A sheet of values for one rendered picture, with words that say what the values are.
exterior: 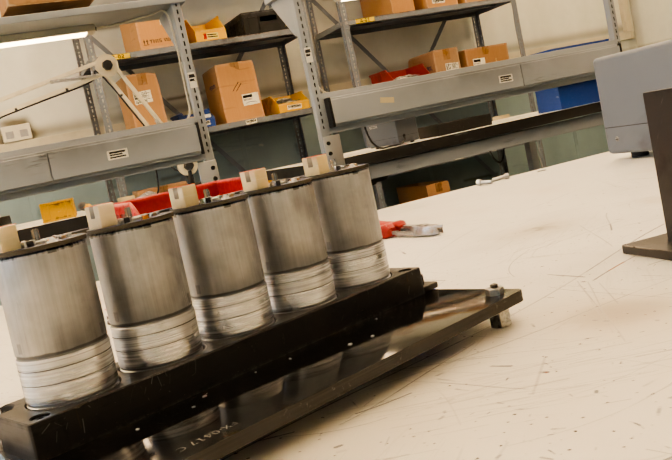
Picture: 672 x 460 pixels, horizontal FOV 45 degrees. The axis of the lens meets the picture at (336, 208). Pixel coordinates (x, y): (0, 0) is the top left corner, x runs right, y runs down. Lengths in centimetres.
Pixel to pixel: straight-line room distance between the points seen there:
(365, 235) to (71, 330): 11
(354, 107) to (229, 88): 174
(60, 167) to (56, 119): 217
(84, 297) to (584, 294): 18
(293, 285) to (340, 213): 3
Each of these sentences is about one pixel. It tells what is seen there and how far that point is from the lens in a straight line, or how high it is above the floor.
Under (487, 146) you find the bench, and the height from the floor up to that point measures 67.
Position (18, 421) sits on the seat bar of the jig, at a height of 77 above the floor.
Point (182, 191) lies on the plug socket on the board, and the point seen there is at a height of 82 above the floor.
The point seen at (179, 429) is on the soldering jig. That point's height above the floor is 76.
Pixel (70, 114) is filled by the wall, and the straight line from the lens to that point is 467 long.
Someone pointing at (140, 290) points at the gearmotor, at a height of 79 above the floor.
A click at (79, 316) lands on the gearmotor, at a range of 22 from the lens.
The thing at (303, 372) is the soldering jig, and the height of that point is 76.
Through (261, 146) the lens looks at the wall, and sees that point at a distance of 487.
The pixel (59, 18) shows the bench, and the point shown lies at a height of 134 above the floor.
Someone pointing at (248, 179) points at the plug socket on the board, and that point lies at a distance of 26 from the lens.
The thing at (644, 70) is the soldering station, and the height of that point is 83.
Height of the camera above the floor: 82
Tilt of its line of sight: 5 degrees down
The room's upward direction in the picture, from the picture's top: 12 degrees counter-clockwise
